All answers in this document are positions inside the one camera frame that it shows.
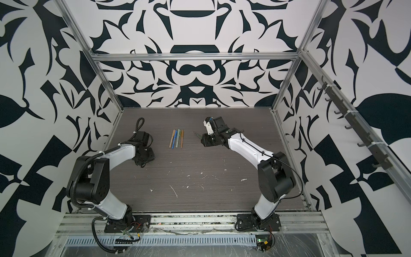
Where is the brown pen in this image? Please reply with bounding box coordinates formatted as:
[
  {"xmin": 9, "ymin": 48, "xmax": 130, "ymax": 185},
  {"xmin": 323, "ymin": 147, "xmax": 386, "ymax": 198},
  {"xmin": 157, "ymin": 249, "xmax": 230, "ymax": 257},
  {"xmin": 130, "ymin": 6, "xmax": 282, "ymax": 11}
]
[{"xmin": 179, "ymin": 130, "xmax": 184, "ymax": 148}]

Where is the tan pen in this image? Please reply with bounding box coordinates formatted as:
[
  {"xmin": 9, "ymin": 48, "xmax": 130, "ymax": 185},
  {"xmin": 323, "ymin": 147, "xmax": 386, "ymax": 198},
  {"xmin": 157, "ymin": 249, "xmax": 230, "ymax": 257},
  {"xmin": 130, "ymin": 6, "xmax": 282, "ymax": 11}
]
[{"xmin": 169, "ymin": 130, "xmax": 174, "ymax": 148}]

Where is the blue pen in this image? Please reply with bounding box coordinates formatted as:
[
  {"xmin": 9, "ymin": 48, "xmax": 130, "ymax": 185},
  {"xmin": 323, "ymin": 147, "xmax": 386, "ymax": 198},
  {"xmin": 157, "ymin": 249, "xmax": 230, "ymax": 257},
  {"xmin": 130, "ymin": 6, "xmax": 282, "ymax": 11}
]
[{"xmin": 171, "ymin": 130, "xmax": 178, "ymax": 149}]

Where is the light green pen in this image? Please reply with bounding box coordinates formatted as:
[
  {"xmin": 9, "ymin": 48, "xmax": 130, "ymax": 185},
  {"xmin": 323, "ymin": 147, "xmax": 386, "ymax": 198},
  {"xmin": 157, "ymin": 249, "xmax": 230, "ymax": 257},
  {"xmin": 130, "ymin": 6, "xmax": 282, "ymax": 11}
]
[{"xmin": 174, "ymin": 129, "xmax": 181, "ymax": 148}]

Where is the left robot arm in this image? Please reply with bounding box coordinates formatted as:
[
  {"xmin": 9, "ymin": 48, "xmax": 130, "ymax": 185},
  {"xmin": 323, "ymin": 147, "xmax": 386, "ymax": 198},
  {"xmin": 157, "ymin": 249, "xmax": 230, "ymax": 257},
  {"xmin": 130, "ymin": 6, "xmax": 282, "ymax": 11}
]
[{"xmin": 66, "ymin": 131, "xmax": 155, "ymax": 231}]

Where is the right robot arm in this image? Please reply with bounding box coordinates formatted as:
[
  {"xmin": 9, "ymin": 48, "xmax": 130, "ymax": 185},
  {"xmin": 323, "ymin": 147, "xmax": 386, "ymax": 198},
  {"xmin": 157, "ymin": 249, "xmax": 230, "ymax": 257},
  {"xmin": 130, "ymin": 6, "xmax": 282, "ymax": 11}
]
[{"xmin": 201, "ymin": 117, "xmax": 296, "ymax": 232}]

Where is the green circuit board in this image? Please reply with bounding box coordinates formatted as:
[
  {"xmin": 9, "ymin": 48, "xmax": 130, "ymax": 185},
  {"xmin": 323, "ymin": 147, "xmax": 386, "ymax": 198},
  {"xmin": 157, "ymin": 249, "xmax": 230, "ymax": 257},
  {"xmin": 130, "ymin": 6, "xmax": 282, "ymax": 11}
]
[{"xmin": 256, "ymin": 234, "xmax": 276, "ymax": 252}]

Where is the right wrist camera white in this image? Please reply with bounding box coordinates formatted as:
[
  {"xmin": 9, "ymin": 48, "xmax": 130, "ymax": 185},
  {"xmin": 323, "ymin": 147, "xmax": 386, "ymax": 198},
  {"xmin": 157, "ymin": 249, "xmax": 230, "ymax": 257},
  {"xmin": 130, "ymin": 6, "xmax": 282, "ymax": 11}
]
[{"xmin": 203, "ymin": 117, "xmax": 214, "ymax": 135}]

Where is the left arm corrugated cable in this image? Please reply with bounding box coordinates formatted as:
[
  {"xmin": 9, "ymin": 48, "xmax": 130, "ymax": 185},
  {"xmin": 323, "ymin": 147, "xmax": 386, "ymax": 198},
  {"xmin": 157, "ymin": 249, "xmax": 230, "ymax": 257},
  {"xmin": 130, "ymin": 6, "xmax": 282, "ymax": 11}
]
[{"xmin": 68, "ymin": 117, "xmax": 145, "ymax": 254}]

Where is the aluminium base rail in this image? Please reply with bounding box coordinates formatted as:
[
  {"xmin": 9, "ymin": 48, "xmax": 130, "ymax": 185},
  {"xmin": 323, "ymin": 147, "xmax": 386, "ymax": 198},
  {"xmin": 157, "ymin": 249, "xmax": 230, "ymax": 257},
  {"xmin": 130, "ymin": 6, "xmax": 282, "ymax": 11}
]
[{"xmin": 57, "ymin": 211, "xmax": 328, "ymax": 233}]

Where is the white cable duct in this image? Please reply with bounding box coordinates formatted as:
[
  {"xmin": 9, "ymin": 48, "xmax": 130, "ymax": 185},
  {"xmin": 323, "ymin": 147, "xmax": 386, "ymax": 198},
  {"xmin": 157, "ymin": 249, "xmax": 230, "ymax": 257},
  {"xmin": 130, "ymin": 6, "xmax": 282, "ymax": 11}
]
[{"xmin": 65, "ymin": 234, "xmax": 261, "ymax": 247}]

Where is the wall hook rack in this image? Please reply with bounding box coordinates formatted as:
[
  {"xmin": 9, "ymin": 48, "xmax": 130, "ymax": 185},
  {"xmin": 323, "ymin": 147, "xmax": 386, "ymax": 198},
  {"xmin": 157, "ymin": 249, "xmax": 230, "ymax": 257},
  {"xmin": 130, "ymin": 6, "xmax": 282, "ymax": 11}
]
[{"xmin": 319, "ymin": 78, "xmax": 393, "ymax": 170}]

